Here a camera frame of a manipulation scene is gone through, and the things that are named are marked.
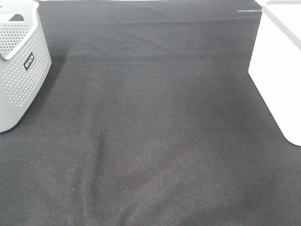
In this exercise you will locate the black fabric table mat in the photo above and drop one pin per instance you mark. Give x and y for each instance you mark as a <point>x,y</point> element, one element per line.
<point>148,117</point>

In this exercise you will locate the white plastic bin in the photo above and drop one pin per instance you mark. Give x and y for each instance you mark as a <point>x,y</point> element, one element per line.
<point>275,65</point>

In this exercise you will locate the grey perforated plastic basket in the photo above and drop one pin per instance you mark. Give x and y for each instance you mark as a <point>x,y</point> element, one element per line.
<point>24,59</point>

